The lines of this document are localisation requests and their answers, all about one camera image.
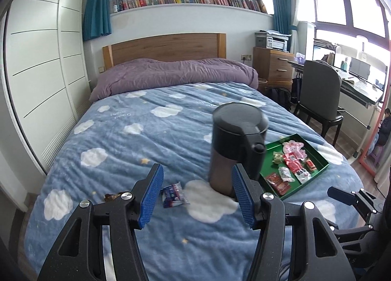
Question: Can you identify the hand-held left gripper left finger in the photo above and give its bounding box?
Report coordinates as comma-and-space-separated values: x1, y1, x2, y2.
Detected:
37, 163, 164, 281

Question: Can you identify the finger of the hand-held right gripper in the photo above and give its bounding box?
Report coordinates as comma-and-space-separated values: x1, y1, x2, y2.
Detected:
327, 186, 380, 212
327, 222, 378, 243

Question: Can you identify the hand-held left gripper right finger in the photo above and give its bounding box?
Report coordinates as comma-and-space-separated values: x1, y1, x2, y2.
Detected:
231, 163, 357, 281

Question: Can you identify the blue white snack packet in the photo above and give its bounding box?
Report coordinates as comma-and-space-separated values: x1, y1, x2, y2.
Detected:
160, 182, 187, 208

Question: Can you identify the green tray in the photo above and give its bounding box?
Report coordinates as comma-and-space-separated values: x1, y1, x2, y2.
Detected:
259, 134, 331, 202

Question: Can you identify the small white snack packet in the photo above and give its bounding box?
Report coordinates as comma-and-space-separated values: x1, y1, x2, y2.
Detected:
278, 167, 295, 183

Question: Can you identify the long red white snack packet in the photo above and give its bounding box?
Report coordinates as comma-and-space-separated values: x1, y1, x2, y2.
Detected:
283, 153, 312, 183

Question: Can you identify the pink snack packet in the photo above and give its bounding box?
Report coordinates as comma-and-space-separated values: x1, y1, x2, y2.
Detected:
282, 141, 308, 160

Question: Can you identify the orange framed mirror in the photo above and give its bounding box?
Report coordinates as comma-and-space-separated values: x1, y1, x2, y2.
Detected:
359, 98, 391, 184

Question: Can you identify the black electric kettle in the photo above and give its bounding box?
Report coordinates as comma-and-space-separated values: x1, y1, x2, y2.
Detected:
208, 102, 270, 199

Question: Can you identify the blue cloud print blanket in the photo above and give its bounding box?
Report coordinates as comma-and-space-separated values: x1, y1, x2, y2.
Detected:
23, 81, 352, 281

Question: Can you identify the grey desk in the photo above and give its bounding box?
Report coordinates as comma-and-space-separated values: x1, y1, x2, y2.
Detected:
289, 58, 384, 157

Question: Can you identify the grey chair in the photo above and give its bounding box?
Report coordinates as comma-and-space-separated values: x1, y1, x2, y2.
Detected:
293, 60, 344, 147

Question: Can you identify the black backpack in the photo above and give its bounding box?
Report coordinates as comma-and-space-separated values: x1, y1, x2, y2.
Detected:
266, 86, 293, 111

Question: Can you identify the purple duvet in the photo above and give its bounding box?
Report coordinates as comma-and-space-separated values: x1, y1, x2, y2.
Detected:
89, 58, 260, 103

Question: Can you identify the computer monitor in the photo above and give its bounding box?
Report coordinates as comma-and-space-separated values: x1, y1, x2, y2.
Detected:
349, 58, 372, 80

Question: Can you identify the wooden drawer cabinet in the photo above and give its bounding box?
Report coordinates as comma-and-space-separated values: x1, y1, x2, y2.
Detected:
253, 47, 295, 83

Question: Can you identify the wooden headboard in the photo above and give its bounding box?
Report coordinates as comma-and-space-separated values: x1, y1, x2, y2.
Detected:
102, 33, 227, 72

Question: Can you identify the white tall appliance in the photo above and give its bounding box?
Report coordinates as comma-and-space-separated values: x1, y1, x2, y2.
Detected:
297, 21, 317, 62

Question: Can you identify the white grey printer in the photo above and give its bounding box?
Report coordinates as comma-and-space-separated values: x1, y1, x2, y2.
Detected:
255, 30, 293, 53

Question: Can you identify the white sliding wardrobe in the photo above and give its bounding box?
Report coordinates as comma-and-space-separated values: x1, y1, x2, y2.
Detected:
0, 0, 92, 175

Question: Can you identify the dark framed side window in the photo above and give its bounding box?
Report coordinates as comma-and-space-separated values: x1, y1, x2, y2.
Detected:
301, 0, 391, 57

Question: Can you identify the long blue curtain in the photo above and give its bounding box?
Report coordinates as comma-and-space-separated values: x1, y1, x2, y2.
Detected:
270, 0, 299, 53

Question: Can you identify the short blue curtain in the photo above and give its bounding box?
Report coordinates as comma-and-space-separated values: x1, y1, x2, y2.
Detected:
83, 0, 112, 41

